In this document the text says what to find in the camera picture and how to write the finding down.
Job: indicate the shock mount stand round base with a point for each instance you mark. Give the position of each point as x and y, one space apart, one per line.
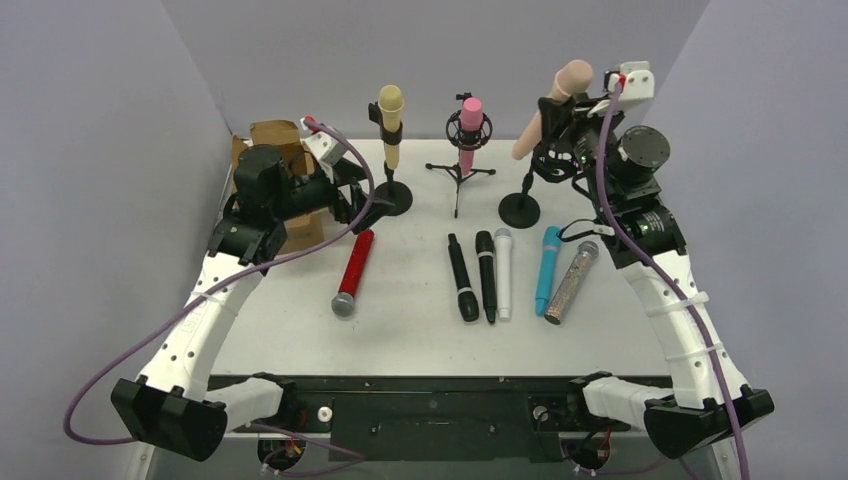
520 210

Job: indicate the red glitter microphone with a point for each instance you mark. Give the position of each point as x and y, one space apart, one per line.
343 303

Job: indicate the peach pink microphone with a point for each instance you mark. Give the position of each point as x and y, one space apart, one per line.
573 78

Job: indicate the clip mic stand round base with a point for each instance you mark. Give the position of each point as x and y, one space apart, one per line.
396 192

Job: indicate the silver glitter microphone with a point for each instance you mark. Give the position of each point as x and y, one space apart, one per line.
569 287

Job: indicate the cream white microphone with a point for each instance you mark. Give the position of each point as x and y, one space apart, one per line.
391 103

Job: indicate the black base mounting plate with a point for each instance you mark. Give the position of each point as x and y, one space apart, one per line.
386 418

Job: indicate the white microphone grey head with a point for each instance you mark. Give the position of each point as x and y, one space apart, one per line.
503 242

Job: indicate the teal microphone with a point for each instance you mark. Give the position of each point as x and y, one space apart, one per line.
551 244

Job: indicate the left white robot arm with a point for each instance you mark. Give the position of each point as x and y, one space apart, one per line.
169 405

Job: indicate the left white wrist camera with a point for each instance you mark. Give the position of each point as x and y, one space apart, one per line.
325 149

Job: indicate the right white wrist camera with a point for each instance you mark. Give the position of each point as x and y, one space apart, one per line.
637 83

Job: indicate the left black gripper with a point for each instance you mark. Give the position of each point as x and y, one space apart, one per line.
346 201

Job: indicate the tripod shock mount stand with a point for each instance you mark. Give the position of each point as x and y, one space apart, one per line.
452 135

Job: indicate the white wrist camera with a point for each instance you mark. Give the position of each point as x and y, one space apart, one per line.
637 83
325 149

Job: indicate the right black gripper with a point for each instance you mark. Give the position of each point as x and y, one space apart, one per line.
556 130

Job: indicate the brown cardboard box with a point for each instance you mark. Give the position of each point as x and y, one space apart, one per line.
304 231

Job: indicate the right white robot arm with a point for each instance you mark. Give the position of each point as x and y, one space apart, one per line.
708 399

